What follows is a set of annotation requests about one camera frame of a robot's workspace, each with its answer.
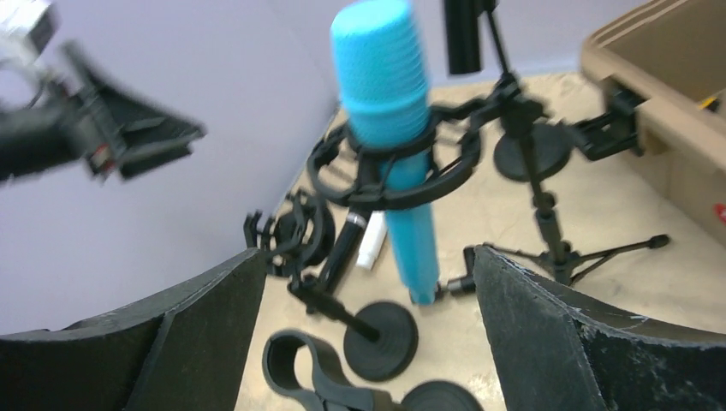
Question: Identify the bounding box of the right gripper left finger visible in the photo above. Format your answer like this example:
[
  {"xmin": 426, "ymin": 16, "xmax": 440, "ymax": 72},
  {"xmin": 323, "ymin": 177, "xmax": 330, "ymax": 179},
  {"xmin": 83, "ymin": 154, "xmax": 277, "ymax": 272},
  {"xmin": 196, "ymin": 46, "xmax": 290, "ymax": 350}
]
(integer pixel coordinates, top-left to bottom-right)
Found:
[{"xmin": 1, "ymin": 249, "xmax": 265, "ymax": 410}]

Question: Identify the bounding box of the round base tall stand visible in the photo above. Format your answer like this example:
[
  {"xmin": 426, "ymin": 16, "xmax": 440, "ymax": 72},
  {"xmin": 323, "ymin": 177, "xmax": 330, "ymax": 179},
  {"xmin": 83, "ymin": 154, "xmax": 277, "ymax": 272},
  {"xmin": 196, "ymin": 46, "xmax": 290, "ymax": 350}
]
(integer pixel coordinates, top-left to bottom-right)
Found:
[{"xmin": 493, "ymin": 122, "xmax": 573, "ymax": 182}]

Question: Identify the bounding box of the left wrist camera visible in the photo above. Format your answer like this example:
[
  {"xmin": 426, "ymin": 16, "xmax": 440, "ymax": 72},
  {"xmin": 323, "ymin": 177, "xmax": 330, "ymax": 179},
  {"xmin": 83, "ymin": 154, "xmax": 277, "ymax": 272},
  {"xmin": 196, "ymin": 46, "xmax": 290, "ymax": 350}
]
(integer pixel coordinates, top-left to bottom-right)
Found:
[{"xmin": 1, "ymin": 0, "xmax": 59, "ymax": 64}]

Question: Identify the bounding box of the tan plastic toolbox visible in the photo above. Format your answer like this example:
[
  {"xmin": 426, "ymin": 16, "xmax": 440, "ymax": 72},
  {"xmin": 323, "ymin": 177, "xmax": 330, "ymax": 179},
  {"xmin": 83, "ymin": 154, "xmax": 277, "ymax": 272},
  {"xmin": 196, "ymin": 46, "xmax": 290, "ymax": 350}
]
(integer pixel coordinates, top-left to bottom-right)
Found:
[{"xmin": 580, "ymin": 0, "xmax": 725, "ymax": 242}]

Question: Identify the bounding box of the tall black silver microphone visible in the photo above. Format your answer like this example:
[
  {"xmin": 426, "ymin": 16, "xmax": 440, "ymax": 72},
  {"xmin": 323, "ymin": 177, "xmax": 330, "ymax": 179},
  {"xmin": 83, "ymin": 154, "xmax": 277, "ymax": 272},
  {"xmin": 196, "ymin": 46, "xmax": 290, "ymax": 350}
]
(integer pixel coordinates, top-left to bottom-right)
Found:
[{"xmin": 443, "ymin": 0, "xmax": 484, "ymax": 75}]

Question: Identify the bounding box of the clip stand round base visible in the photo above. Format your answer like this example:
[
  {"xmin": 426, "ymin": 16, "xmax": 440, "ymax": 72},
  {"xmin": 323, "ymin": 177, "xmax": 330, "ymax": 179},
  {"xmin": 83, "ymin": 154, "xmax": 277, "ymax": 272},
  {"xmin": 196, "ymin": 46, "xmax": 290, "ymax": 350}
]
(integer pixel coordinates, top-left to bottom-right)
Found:
[{"xmin": 262, "ymin": 329, "xmax": 486, "ymax": 411}]

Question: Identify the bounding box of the white microphone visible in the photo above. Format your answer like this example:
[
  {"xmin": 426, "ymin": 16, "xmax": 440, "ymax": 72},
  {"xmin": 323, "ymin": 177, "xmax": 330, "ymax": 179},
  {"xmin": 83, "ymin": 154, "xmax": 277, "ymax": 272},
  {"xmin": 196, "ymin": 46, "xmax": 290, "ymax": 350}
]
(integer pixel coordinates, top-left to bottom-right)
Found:
[{"xmin": 355, "ymin": 211, "xmax": 388, "ymax": 271}]

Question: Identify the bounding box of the black shock mount cradle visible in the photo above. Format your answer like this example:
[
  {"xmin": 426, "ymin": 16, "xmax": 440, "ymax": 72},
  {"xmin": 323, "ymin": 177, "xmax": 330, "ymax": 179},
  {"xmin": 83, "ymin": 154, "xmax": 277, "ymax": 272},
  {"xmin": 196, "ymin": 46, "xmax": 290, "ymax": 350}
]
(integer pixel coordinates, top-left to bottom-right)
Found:
[{"xmin": 243, "ymin": 189, "xmax": 336, "ymax": 277}]

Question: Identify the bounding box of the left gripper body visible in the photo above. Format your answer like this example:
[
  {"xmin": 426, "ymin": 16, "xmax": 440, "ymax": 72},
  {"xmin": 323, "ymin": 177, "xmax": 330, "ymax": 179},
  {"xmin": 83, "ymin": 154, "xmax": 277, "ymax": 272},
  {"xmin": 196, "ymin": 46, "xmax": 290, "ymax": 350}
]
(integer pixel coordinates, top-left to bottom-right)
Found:
[{"xmin": 1, "ymin": 80, "xmax": 114, "ymax": 183}]

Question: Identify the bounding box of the blue microphone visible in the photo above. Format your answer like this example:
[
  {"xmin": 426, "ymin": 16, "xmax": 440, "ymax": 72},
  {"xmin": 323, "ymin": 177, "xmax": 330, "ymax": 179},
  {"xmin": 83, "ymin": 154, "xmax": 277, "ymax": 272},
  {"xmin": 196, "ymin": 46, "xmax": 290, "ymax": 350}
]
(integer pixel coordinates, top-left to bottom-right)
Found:
[{"xmin": 330, "ymin": 1, "xmax": 439, "ymax": 306}]

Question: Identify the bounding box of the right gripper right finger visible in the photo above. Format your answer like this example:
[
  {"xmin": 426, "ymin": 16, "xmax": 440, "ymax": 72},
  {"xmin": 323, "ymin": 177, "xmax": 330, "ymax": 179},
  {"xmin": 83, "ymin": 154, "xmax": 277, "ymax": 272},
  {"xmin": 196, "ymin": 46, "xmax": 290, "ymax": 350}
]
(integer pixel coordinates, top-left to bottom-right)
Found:
[{"xmin": 473, "ymin": 246, "xmax": 725, "ymax": 410}]

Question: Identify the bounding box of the small black microphone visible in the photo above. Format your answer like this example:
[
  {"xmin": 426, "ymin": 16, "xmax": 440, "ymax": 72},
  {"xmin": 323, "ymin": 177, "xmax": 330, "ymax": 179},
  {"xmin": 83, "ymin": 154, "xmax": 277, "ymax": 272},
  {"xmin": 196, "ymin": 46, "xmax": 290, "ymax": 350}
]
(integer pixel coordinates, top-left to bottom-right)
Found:
[{"xmin": 318, "ymin": 209, "xmax": 372, "ymax": 295}]

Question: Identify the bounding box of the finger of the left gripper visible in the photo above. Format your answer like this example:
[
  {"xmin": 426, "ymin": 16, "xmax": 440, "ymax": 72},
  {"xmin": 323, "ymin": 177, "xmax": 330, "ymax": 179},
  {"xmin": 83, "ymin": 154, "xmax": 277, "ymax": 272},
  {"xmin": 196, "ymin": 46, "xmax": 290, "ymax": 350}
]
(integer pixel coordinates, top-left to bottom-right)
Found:
[{"xmin": 62, "ymin": 41, "xmax": 207, "ymax": 180}]

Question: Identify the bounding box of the tripod stand with shock mount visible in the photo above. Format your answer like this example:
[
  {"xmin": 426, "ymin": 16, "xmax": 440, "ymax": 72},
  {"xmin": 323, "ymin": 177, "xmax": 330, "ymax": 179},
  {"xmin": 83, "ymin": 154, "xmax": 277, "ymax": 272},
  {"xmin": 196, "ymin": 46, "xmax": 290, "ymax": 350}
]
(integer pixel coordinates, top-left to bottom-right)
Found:
[{"xmin": 306, "ymin": 0, "xmax": 671, "ymax": 288}]

